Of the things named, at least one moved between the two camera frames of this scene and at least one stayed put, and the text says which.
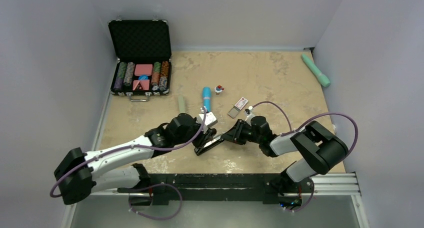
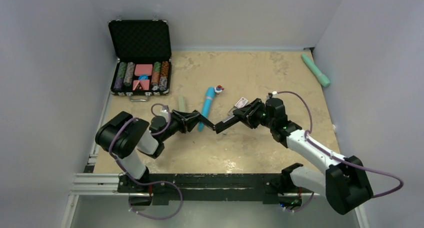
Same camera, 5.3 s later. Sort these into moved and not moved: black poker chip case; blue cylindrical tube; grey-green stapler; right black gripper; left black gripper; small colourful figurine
Moved: right black gripper; left black gripper
Not moved: black poker chip case; small colourful figurine; blue cylindrical tube; grey-green stapler
